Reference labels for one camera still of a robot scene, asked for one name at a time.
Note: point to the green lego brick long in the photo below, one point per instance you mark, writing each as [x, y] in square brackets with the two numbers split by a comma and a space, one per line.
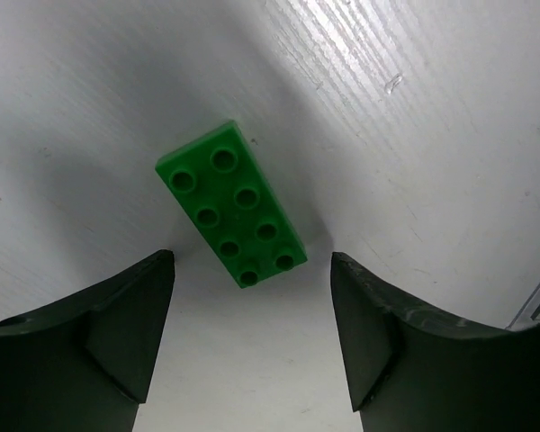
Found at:
[221, 188]

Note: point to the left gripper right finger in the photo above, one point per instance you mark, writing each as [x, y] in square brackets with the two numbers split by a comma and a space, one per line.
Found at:
[411, 366]

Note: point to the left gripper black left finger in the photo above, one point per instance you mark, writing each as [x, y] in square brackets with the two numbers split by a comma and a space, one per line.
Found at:
[86, 361]

